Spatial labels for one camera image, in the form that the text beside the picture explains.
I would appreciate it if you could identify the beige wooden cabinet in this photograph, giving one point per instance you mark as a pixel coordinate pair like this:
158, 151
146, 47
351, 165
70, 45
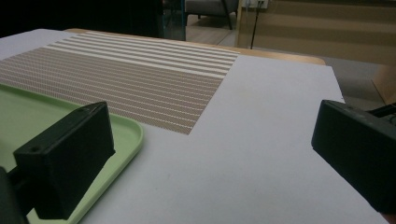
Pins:
327, 31

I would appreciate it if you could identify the pale blue table board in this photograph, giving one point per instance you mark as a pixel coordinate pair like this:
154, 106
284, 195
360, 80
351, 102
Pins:
249, 140

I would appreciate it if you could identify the glass panel cabinet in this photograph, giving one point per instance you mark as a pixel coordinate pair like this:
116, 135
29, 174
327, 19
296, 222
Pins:
174, 18

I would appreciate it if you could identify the brown striped woven placemat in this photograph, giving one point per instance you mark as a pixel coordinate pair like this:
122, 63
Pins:
124, 87

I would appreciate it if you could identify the grey chair with black legs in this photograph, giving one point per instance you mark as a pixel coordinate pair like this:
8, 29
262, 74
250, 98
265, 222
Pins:
211, 6

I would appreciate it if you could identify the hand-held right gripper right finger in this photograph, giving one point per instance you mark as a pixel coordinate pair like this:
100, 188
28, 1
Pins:
358, 149

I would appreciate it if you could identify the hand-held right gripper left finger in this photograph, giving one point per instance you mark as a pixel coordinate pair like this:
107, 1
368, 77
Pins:
65, 161

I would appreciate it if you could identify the light green plastic tray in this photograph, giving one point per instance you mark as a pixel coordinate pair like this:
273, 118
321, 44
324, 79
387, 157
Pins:
25, 118

